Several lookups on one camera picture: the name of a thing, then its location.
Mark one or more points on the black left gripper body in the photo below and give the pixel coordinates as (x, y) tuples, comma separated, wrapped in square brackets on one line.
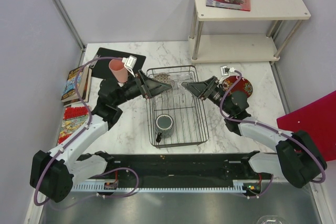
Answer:
[(132, 89)]

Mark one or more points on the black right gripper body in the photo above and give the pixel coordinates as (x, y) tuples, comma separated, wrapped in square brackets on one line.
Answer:
[(215, 95)]

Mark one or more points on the pink plastic cup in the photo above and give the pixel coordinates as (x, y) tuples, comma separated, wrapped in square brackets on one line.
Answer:
[(118, 70)]

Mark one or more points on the red floral plate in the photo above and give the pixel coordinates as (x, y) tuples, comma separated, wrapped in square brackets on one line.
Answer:
[(243, 85)]

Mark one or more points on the black wire dish rack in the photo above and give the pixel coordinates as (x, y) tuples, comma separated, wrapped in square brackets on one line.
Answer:
[(187, 111)]

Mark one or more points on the grey ceramic mug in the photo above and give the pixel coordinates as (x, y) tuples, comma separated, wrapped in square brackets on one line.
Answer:
[(164, 127)]

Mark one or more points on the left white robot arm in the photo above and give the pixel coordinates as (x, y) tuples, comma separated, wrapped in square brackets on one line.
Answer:
[(55, 172)]

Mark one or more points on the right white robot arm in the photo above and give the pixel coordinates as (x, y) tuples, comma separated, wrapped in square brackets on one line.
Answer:
[(295, 156)]

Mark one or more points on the patterned beige bowl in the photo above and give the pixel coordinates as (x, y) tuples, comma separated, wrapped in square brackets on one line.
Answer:
[(166, 79)]

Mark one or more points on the black clipboard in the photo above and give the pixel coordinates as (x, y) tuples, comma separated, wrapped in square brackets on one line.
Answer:
[(100, 68)]

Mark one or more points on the white two-tier shelf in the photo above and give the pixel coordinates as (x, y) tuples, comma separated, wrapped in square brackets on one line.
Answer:
[(225, 35)]

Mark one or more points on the colourful paperback book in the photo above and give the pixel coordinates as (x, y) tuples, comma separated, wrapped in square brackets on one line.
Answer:
[(76, 78)]

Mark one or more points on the red cover book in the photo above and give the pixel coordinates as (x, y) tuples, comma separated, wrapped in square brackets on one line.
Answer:
[(73, 119)]

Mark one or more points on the red folder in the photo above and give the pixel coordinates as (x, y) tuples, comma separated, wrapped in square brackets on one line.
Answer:
[(318, 119)]

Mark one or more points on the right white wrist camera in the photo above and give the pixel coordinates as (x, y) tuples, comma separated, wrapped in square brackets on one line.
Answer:
[(227, 71)]

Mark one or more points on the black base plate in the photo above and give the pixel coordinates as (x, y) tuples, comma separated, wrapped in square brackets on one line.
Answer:
[(179, 171)]

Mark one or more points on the white cable duct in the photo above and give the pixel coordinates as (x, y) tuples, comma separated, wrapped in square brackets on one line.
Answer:
[(101, 186)]

